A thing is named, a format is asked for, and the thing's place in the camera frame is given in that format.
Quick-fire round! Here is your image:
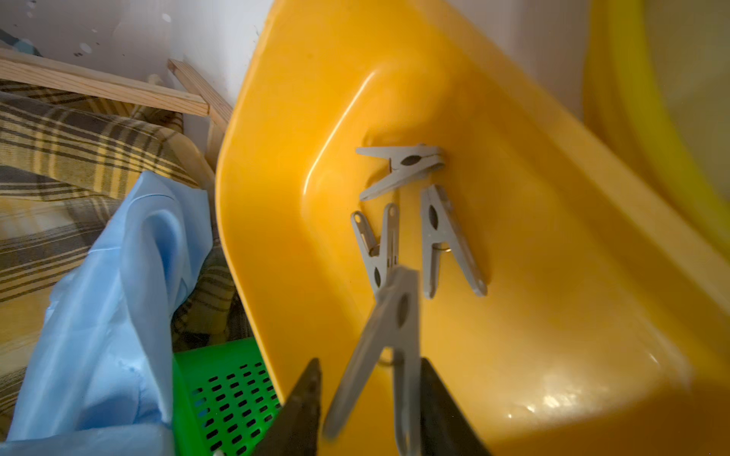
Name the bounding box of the light blue shirt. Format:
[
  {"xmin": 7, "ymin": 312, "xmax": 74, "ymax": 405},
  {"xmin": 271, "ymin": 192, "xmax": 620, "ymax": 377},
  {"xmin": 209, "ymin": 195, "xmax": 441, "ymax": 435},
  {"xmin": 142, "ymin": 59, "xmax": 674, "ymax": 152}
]
[{"xmin": 1, "ymin": 172, "xmax": 213, "ymax": 455}]

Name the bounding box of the yellow plastic tray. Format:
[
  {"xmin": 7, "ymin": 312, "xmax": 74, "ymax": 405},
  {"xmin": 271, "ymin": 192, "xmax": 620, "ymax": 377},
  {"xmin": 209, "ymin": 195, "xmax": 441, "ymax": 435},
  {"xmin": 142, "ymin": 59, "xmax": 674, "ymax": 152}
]
[{"xmin": 217, "ymin": 1, "xmax": 729, "ymax": 455}]

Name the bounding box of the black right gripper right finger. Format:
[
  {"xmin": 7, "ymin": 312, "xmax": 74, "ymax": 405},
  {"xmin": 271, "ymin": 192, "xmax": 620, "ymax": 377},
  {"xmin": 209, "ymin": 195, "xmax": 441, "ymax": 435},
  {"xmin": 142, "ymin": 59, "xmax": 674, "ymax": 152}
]
[{"xmin": 420, "ymin": 357, "xmax": 492, "ymax": 456}]

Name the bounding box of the yellow plaid shirt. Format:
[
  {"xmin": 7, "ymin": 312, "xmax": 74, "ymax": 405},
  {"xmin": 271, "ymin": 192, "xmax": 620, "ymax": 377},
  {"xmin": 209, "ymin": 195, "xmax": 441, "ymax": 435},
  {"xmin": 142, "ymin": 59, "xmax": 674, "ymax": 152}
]
[{"xmin": 1, "ymin": 81, "xmax": 236, "ymax": 446}]

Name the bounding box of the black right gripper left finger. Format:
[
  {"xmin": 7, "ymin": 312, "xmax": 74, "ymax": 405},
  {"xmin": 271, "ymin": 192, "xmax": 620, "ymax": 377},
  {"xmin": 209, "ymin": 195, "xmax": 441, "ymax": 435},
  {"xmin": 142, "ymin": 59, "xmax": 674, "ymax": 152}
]
[{"xmin": 253, "ymin": 357, "xmax": 321, "ymax": 456}]

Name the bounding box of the wooden clothes rack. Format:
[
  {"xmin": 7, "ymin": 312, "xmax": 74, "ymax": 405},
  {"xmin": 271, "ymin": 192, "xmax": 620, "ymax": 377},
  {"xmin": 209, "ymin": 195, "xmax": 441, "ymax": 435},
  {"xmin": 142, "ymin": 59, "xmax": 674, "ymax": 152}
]
[{"xmin": 1, "ymin": 49, "xmax": 233, "ymax": 169}]

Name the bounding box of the green plastic mesh basket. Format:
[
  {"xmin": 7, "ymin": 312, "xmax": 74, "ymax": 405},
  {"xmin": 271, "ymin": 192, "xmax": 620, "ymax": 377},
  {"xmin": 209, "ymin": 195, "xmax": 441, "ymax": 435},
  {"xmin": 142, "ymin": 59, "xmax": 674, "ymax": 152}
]
[{"xmin": 173, "ymin": 337, "xmax": 281, "ymax": 455}]

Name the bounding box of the yellow round bowl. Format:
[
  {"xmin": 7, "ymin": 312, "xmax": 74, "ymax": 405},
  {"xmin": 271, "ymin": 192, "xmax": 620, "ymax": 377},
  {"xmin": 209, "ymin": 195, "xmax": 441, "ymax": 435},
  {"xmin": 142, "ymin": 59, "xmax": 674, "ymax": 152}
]
[{"xmin": 583, "ymin": 1, "xmax": 729, "ymax": 256}]

